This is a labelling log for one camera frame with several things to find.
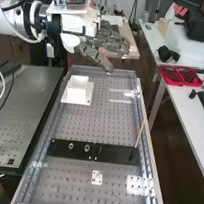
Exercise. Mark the dark grey five-finger robot hand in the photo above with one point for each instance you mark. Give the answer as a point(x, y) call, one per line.
point(80, 24)

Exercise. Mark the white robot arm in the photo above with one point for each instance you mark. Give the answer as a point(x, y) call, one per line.
point(13, 22)

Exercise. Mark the small metal nut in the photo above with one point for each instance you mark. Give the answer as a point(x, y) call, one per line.
point(70, 145)

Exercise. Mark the large metal nut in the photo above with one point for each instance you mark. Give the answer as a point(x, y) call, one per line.
point(86, 148)

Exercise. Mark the small white box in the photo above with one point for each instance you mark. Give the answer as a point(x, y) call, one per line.
point(77, 91)

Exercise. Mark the white desk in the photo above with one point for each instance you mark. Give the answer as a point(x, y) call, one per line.
point(191, 131)
point(150, 35)

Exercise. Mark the black headphones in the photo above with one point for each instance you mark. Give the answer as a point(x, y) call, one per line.
point(167, 53)

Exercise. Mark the red tray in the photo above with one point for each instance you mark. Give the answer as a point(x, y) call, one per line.
point(190, 76)
point(171, 76)

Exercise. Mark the thin stick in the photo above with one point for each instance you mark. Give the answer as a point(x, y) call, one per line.
point(141, 130)

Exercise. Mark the black box device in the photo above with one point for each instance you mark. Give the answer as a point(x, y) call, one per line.
point(203, 27)

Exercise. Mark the small black handheld object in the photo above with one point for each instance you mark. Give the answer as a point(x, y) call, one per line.
point(192, 94)

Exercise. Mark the black plate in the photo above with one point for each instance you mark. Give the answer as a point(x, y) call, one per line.
point(112, 154)

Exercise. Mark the small silver square plate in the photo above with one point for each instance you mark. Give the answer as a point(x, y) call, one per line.
point(97, 177)

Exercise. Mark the clear box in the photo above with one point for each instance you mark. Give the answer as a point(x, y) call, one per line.
point(81, 197)

